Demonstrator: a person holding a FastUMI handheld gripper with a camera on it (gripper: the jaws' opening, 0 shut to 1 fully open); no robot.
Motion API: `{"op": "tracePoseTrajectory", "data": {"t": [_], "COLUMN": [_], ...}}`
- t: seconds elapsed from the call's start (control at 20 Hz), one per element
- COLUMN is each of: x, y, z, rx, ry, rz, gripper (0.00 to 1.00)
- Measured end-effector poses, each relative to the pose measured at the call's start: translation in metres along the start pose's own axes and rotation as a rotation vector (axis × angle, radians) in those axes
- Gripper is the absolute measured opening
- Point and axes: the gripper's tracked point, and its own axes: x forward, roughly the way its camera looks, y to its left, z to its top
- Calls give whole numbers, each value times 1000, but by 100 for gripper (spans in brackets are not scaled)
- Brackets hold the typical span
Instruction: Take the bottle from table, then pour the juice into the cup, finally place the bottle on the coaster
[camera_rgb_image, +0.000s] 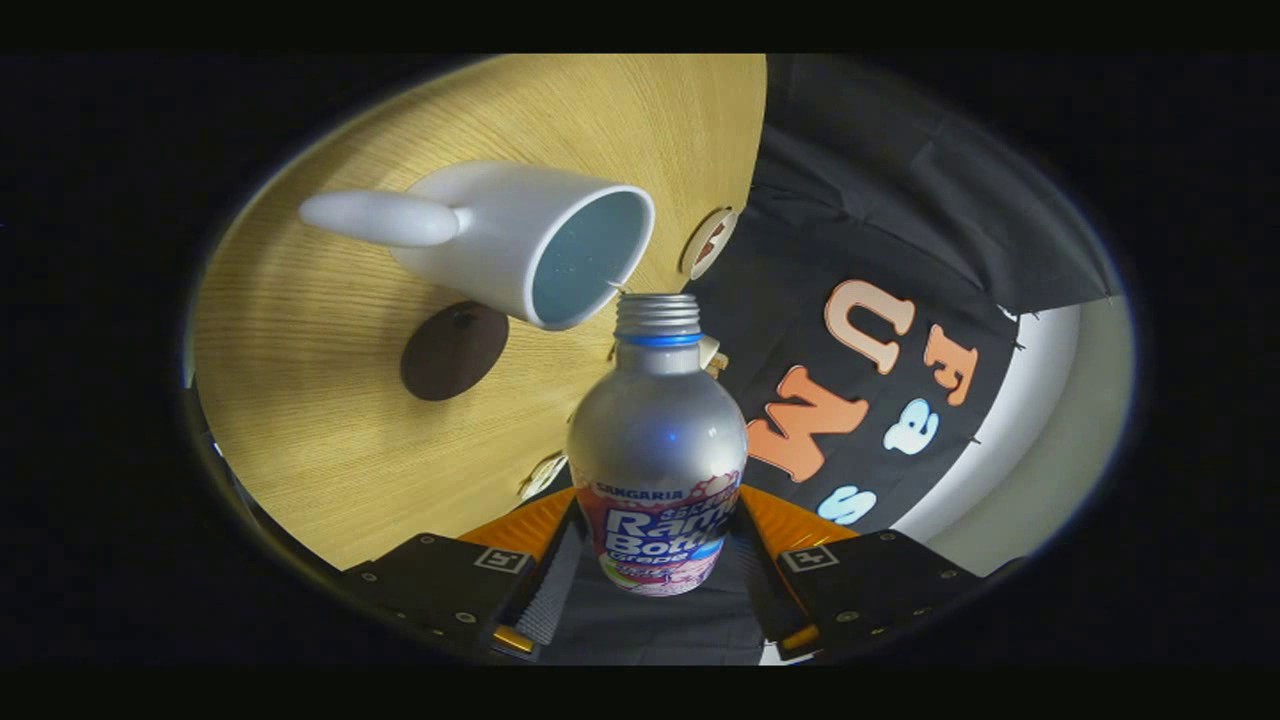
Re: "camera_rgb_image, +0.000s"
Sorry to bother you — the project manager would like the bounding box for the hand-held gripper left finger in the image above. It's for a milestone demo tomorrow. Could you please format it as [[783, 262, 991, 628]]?
[[338, 487, 588, 658]]

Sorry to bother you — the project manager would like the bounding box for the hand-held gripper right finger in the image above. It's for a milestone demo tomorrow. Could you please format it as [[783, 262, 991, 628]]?
[[728, 484, 988, 661]]

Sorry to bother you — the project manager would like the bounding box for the silver juice bottle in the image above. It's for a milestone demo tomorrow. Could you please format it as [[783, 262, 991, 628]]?
[[566, 293, 749, 598]]

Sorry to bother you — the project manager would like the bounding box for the brown round coaster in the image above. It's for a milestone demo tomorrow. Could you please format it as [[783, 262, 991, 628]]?
[[401, 301, 510, 403]]

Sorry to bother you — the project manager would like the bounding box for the white cup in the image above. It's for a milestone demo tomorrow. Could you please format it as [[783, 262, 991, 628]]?
[[298, 161, 657, 332]]

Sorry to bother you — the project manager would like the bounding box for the white divided snack tray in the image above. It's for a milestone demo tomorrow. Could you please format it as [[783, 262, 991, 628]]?
[[517, 450, 569, 501]]

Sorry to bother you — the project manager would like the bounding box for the wooden table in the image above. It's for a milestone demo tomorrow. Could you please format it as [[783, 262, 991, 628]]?
[[190, 55, 769, 571]]

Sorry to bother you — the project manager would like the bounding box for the small white plate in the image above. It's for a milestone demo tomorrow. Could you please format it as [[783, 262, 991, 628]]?
[[681, 206, 741, 281]]

